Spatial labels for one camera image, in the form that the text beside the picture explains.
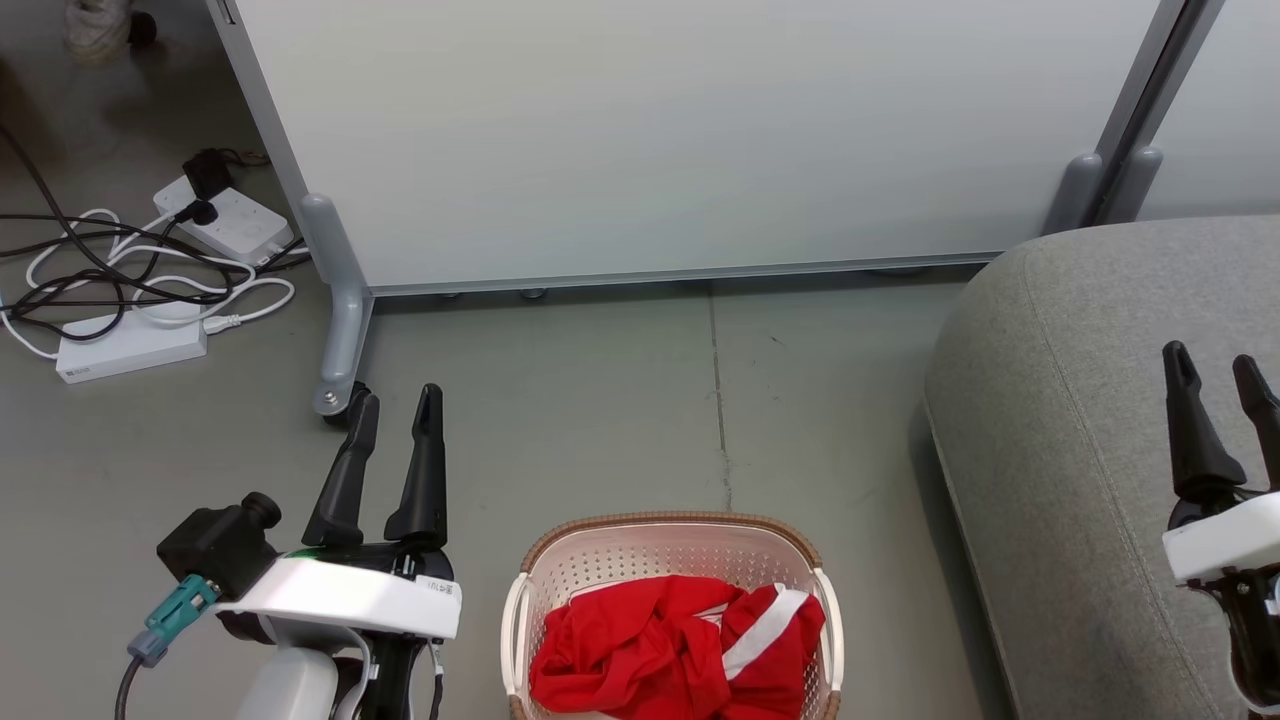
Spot white power cable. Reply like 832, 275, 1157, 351
0, 208, 298, 361

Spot wide white partition panel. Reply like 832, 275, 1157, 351
205, 0, 1191, 297

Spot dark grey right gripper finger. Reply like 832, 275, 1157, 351
1162, 341, 1248, 503
1232, 354, 1280, 491

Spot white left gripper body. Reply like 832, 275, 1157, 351
208, 540, 463, 641

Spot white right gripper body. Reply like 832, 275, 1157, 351
1162, 488, 1280, 586

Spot white plastic laundry basket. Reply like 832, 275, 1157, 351
500, 512, 847, 720

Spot grey fabric sofa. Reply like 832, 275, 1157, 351
922, 215, 1280, 720

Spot red garment with wide white band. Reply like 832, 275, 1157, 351
718, 583, 829, 720

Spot black power adapter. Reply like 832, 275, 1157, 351
183, 148, 237, 202

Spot grey partition foot with caster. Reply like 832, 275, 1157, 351
298, 193, 377, 426

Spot teal camera cable connector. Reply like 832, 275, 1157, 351
128, 573, 221, 668

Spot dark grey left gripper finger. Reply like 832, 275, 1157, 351
384, 383, 448, 551
302, 393, 381, 548

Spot white power strip with plugs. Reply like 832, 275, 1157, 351
153, 175, 295, 267

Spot red garment with thin stripes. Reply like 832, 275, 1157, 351
529, 575, 746, 720

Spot beige shoe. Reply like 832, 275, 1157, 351
62, 0, 159, 63

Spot black cable bundle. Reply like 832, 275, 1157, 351
0, 125, 313, 343

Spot grey camera cable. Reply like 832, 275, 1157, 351
113, 655, 147, 720

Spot narrow white partition panel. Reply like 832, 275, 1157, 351
1140, 0, 1280, 223

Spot short grey partition foot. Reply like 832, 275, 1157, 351
1105, 146, 1165, 224
1043, 151, 1106, 237

